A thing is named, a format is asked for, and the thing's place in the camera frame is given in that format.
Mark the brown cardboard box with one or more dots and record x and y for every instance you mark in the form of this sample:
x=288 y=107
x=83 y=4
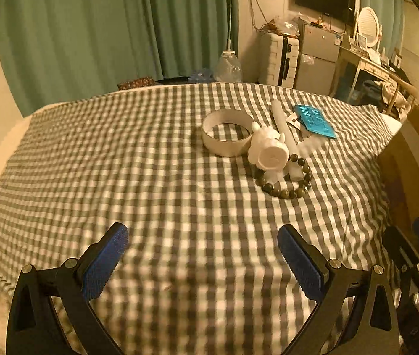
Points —
x=416 y=162

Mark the thin white pole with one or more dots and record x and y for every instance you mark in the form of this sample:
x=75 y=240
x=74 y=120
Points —
x=229 y=18

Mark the white figurine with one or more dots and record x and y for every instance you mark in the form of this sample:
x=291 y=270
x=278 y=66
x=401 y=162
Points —
x=268 y=151

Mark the white dressing table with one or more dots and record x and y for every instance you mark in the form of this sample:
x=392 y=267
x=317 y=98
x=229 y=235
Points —
x=365 y=64

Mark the teal packet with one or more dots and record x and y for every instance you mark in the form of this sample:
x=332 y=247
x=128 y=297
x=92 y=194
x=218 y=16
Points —
x=315 y=122

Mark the narrow green curtain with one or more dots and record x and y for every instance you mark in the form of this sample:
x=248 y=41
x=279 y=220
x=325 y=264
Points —
x=383 y=0

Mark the white suitcase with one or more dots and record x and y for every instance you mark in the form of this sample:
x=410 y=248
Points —
x=274 y=59

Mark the patterned brown bag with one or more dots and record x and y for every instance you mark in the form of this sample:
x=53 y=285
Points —
x=135 y=82

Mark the grey checked blanket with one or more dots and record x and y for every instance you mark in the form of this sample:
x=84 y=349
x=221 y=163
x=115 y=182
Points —
x=157 y=192

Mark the grey small fridge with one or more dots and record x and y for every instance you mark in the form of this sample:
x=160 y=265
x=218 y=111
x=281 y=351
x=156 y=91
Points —
x=318 y=59

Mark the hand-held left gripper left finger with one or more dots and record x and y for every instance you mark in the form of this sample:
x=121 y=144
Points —
x=106 y=262

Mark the blue bottle pack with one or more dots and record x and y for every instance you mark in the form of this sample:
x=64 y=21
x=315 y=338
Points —
x=200 y=77

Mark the large clear water bottle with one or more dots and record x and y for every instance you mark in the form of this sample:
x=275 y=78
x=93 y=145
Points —
x=228 y=68

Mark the wooden chair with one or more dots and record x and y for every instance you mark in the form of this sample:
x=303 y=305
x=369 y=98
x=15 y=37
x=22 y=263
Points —
x=405 y=85

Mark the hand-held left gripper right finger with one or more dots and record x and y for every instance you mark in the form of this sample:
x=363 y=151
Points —
x=300 y=262

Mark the cream cloth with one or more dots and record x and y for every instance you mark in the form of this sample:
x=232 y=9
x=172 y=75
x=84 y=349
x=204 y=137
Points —
x=398 y=100

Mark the white oval mirror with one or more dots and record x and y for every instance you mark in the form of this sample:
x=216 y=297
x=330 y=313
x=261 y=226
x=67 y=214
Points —
x=367 y=27

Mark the white tube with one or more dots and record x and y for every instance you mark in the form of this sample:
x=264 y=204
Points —
x=281 y=118

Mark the white tape roll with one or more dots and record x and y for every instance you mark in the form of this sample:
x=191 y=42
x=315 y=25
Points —
x=224 y=148

